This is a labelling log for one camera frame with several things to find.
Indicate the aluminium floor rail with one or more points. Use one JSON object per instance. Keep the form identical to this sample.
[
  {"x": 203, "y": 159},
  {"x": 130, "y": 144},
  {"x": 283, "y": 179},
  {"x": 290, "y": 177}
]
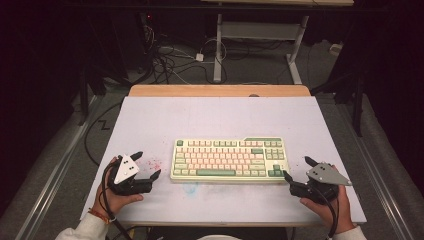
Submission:
[
  {"x": 376, "y": 173},
  {"x": 50, "y": 186}
]

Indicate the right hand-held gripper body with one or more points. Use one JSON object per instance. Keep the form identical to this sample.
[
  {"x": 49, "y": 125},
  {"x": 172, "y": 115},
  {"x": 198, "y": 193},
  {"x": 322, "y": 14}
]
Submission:
[{"x": 325, "y": 175}]

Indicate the white desk frame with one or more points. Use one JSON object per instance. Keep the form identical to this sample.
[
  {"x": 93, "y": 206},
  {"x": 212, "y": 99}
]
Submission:
[{"x": 260, "y": 30}]

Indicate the person's left hand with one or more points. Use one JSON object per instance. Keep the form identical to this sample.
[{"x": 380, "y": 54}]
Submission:
[{"x": 115, "y": 201}]

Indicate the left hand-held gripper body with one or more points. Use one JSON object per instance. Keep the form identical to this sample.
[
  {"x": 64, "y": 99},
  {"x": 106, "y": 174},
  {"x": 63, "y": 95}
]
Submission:
[{"x": 126, "y": 170}]

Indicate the green and pink keyboard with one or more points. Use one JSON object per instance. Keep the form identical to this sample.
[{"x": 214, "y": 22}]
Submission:
[{"x": 216, "y": 160}]

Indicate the dark device with red light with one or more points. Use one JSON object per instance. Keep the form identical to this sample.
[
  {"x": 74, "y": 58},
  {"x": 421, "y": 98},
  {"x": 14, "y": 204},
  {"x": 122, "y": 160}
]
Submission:
[{"x": 146, "y": 21}]

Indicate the white power adapter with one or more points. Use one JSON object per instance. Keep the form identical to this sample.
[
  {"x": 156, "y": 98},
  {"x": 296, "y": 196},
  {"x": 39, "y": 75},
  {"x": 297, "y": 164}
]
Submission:
[{"x": 199, "y": 57}]

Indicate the white power strip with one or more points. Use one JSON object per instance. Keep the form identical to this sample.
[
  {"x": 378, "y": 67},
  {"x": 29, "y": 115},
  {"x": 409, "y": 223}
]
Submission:
[{"x": 336, "y": 49}]

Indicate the person's right hand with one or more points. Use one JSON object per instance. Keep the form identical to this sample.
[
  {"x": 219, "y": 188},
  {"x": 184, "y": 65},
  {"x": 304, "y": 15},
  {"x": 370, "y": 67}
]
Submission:
[{"x": 343, "y": 206}]

